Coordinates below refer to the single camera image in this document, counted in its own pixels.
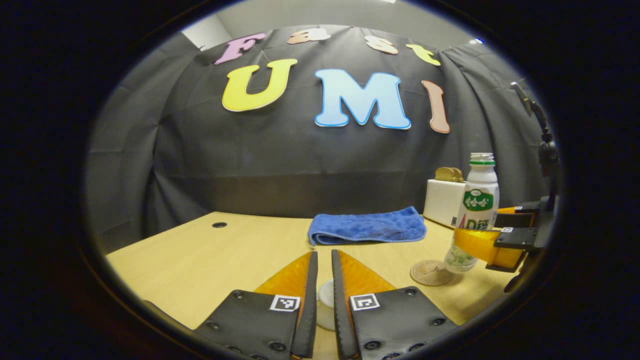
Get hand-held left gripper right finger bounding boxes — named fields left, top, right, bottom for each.
left=331, top=250, right=458, bottom=360

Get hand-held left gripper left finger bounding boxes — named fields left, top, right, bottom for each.
left=192, top=251, right=319, bottom=360

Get white ceramic teacup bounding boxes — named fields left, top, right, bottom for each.
left=315, top=302, right=337, bottom=332

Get white teacup lid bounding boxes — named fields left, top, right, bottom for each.
left=318, top=280, right=336, bottom=307

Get white plastic water bottle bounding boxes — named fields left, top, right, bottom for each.
left=444, top=152, right=500, bottom=274

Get round brown coaster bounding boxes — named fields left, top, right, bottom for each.
left=410, top=259, right=456, bottom=287

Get white toaster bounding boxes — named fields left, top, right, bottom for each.
left=423, top=179, right=468, bottom=228

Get blue towel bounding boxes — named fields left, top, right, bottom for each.
left=307, top=206, right=427, bottom=247

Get black backdrop cloth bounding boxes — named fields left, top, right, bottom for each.
left=85, top=25, right=556, bottom=241

